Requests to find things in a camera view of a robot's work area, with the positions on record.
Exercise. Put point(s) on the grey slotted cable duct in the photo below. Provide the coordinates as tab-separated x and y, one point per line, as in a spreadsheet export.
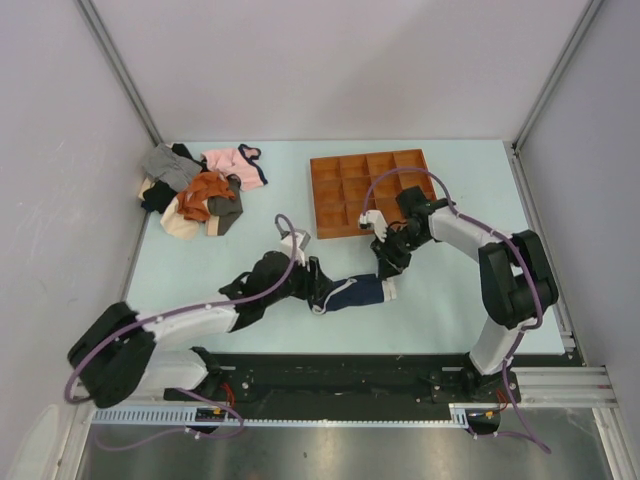
192	416

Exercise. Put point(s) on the navy underwear with white trim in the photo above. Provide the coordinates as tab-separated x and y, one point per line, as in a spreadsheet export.
354	291

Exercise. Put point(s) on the orange underwear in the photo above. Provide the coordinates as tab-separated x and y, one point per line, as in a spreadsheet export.
193	201

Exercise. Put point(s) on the aluminium corner post left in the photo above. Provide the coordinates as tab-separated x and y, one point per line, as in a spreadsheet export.
100	32

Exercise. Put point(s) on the aluminium corner post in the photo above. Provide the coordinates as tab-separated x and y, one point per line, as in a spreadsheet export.
560	67
100	32

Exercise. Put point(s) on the olive and beige underwear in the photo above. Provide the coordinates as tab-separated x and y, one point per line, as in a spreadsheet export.
224	212

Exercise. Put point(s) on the grey ribbed underwear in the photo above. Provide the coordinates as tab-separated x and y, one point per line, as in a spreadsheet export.
163	164

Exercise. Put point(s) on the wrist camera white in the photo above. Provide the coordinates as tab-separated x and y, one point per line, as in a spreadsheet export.
374	221
293	244

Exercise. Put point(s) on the wooden compartment tray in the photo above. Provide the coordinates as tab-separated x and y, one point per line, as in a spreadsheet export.
343	185

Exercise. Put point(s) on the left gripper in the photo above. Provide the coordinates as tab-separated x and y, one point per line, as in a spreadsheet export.
313	281

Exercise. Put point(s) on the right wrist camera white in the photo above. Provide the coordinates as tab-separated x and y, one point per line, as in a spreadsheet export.
374	221

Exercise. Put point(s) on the black underwear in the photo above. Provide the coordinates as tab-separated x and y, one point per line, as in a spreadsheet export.
158	197

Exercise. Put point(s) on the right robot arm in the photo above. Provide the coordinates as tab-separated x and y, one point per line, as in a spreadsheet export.
517	284

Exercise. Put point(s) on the cream underwear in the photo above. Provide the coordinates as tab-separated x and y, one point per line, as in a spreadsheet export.
176	225

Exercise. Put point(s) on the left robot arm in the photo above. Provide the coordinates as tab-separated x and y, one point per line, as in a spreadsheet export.
121	351

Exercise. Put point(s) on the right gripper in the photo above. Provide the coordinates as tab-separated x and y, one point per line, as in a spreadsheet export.
388	268

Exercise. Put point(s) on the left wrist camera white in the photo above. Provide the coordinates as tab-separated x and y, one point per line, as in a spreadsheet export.
293	244

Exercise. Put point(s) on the aluminium rail front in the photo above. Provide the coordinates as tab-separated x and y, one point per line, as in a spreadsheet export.
536	384

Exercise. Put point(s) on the pink underwear with navy trim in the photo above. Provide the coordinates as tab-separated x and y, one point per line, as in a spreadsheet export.
240	162

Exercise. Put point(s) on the aluminium corner post right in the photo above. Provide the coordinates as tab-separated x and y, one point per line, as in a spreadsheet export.
560	67

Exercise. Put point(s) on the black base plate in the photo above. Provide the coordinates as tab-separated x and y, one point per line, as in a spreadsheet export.
437	378

